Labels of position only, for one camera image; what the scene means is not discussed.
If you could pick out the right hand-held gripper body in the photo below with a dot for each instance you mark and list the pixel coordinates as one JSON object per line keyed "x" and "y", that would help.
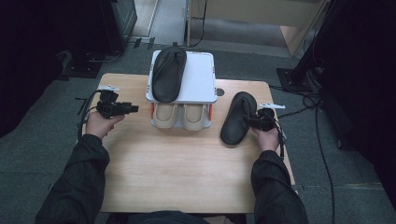
{"x": 264, "y": 121}

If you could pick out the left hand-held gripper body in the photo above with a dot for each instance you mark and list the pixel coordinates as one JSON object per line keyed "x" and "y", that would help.
{"x": 109, "y": 107}

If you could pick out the black slipper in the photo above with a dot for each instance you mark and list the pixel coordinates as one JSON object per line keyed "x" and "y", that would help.
{"x": 236, "y": 124}
{"x": 168, "y": 77}

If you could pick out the orange folding stand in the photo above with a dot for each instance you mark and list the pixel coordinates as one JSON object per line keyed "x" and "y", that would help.
{"x": 165, "y": 116}

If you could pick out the person's right hand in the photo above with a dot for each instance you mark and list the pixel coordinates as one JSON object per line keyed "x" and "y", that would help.
{"x": 269, "y": 140}

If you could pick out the person's left hand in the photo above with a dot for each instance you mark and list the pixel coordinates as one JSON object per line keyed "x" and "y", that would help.
{"x": 99, "y": 126}

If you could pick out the black round table grommet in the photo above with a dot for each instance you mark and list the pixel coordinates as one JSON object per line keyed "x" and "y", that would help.
{"x": 220, "y": 92}

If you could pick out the black stand base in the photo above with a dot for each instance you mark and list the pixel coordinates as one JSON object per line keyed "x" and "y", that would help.
{"x": 81, "y": 67}
{"x": 294, "y": 79}

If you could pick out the dark cabinet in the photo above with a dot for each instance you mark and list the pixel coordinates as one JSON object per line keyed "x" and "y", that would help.
{"x": 123, "y": 21}

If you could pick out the light wooden furniture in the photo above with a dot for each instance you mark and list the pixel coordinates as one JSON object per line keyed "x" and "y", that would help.
{"x": 249, "y": 12}

